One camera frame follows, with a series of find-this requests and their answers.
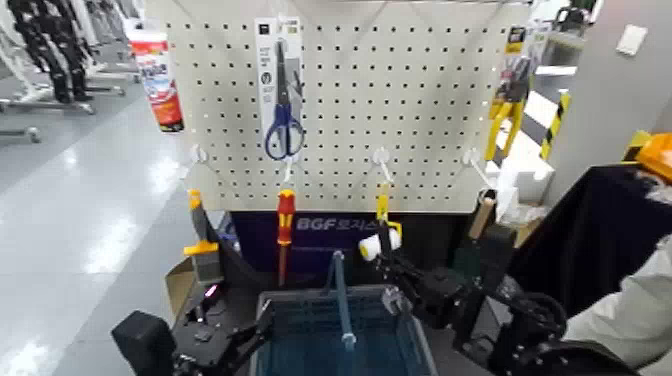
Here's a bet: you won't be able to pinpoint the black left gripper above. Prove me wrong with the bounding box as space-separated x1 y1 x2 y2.
173 283 274 376

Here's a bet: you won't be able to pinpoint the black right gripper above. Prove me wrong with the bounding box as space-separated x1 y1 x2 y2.
385 256 474 331

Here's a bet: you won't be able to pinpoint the brown cardboard flap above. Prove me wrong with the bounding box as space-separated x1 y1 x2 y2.
165 257 195 314

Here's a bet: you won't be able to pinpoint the grey scraper with yellow guard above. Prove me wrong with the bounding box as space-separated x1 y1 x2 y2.
182 188 224 285

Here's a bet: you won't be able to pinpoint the blue plastic shopping basket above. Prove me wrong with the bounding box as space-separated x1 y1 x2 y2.
250 250 440 376

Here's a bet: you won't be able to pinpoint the dark blue banner panel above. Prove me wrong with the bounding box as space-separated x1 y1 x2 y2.
228 209 518 287

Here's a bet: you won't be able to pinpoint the red and yellow screwdriver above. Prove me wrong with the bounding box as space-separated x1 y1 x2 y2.
276 188 296 287

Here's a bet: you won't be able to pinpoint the white pegboard panel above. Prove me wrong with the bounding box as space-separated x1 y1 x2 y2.
144 0 533 214

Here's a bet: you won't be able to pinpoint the white foam blocks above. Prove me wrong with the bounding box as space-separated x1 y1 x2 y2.
482 131 557 211

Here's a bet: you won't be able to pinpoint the person's white sleeved arm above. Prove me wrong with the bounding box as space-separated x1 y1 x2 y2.
562 246 672 371

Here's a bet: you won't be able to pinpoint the red and white printed package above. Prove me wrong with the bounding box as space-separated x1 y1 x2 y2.
125 28 186 134

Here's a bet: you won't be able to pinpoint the orange and yellow box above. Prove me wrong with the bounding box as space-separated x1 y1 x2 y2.
621 131 672 182

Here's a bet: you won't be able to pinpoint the black humanoid robot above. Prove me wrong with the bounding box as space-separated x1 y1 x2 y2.
6 0 96 104

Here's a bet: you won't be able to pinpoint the white paint roller yellow handle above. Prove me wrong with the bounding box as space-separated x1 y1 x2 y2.
358 183 403 262

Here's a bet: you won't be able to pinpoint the green trowel with wooden handle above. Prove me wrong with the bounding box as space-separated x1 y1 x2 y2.
452 195 499 287

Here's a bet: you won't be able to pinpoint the blue handled scissors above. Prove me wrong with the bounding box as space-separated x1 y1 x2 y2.
264 39 306 162

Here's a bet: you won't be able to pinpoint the yellow handled pliers in package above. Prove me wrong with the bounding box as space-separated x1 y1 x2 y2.
483 25 547 164

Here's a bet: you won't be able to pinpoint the yellow black striped post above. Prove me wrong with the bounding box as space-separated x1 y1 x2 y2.
539 91 572 161

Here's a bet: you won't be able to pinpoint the blue-handled scissors in package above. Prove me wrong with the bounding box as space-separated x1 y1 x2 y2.
254 18 306 159

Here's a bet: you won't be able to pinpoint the white wall plate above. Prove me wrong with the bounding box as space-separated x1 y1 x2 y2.
615 24 650 57

